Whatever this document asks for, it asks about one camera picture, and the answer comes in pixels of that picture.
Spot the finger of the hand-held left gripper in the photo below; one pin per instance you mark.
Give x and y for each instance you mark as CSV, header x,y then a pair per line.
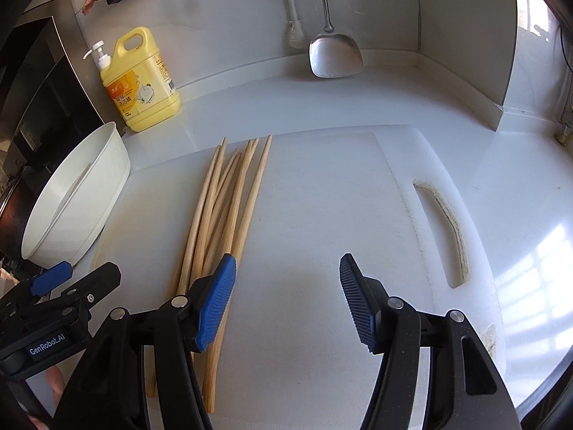
x,y
51,276
100,280

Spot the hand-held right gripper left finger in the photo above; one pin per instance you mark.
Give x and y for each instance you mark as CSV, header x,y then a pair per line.
x,y
217,304

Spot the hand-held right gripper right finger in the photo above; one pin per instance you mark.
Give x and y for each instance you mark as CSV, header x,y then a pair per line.
x,y
358,304

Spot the pile of wooden chopsticks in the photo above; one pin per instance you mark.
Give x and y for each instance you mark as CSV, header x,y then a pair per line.
x,y
215,242

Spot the person's left hand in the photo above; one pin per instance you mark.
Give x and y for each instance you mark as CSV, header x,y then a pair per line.
x,y
56,378

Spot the white plastic basin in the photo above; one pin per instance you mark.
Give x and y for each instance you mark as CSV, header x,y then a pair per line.
x,y
89,215

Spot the black cooking pot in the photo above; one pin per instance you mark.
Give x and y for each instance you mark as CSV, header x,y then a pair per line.
x,y
11,219

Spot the thin white cutting mat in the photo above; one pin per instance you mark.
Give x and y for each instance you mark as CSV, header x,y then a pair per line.
x,y
313,215

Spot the black range hood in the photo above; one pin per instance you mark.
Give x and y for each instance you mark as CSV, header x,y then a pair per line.
x,y
40,98

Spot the yellow dish soap pump bottle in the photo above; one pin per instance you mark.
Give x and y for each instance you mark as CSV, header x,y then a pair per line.
x,y
143,94

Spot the metal wok spatula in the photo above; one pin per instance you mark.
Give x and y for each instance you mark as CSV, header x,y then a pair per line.
x,y
333,58

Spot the white bottle brush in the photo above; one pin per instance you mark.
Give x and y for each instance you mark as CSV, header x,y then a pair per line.
x,y
293,36

